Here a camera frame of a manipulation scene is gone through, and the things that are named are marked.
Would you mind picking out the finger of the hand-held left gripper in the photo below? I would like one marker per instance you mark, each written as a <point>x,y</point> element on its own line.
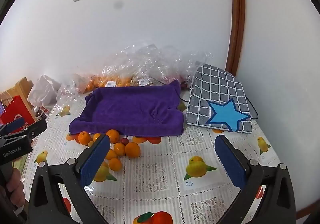
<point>13,125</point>
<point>37,129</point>

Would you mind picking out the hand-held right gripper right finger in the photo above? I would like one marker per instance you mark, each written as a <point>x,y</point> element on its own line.
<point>230,161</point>

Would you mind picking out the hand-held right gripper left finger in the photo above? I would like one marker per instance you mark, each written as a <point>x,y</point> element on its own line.
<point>96,159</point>

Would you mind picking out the oval orange kumquat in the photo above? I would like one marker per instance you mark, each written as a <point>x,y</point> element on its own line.
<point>111,154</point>

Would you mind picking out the small yellow longan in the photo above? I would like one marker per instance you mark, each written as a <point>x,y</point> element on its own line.
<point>90,143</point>

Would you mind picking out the orange mandarin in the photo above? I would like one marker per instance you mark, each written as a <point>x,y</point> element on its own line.
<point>132,149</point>
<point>115,164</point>
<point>113,136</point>
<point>97,136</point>
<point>119,149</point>
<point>84,137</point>

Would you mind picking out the red hawthorn fruit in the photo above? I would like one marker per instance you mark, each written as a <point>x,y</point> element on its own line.
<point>125,141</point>

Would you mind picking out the clear bag of red fruits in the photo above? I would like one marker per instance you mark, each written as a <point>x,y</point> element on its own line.
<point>195,63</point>

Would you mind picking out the person's left hand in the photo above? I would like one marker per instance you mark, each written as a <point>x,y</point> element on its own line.
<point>16,189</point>

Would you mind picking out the red paper bag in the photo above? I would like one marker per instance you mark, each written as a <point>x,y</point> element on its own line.
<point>16,111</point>

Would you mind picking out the dark capped bottle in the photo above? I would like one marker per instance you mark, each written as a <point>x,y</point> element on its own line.
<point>37,111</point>

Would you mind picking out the white plastic bag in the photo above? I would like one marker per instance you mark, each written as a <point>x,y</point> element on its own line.
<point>43,88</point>

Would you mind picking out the small clear plastic bag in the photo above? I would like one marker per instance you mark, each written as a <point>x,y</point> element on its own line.
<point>66,91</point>

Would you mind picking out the purple towel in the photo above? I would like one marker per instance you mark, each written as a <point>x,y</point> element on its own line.
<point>130,111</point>

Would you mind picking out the fruit print lace tablecloth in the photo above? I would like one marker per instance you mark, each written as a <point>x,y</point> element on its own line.
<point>162,176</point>

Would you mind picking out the grey checked cushion blue star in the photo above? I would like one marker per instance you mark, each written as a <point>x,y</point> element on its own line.
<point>215,83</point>

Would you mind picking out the clear bag of mandarins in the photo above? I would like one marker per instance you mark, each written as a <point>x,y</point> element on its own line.
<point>110,80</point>

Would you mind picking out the crumpled clear plastic bag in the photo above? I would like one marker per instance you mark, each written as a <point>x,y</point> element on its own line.
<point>150,63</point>

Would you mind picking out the brown wooden door frame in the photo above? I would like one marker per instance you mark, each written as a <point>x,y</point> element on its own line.
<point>237,13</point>

